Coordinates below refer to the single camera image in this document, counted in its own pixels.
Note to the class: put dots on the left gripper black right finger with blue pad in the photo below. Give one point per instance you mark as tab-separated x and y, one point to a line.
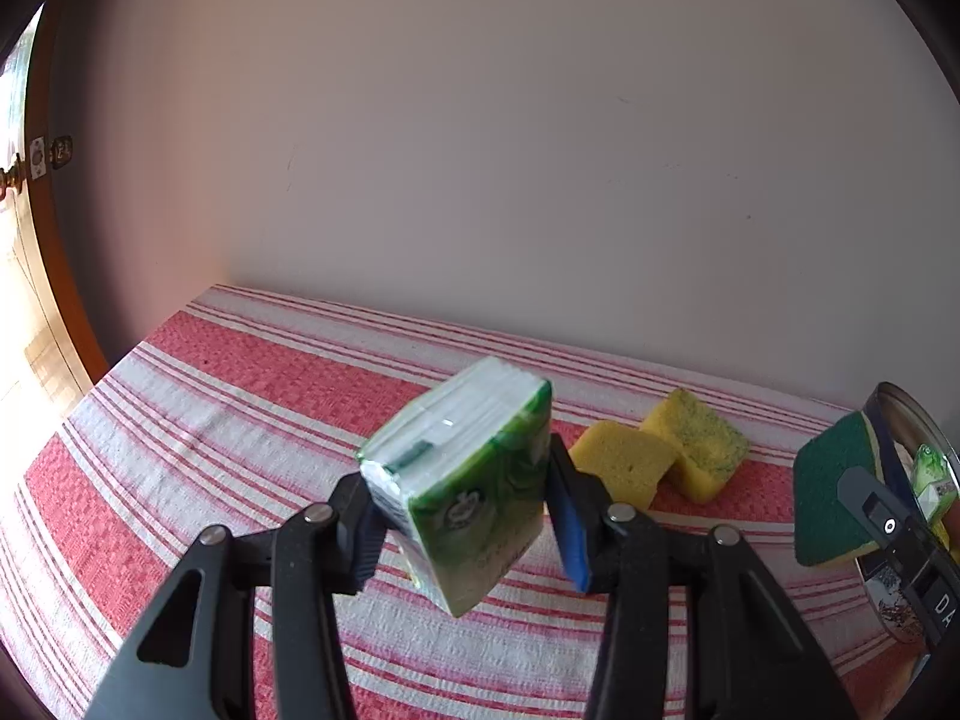
749	653

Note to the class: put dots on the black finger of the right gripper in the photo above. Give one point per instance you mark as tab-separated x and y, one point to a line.
928	575

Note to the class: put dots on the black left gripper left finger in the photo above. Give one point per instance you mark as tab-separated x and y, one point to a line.
191	654

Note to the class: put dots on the small green tissue pack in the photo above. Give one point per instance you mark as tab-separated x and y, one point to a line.
932	483

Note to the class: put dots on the yellow sponge dark green pad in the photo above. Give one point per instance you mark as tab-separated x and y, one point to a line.
825	533

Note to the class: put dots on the plain yellow sponge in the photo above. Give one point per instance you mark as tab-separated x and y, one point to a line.
630	462

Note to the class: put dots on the yellow sponge speckled green top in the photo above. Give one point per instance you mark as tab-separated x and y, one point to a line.
709	450

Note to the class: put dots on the green white tissue pack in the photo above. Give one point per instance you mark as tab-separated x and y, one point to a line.
459	474

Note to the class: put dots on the blue round metal tin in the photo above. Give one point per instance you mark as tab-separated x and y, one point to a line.
901	425

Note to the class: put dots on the red white striped bedspread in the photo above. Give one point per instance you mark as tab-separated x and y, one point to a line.
246	406

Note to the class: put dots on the wooden door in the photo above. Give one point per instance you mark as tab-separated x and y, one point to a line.
50	356

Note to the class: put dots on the brass door knob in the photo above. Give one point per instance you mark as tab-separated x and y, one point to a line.
43	156

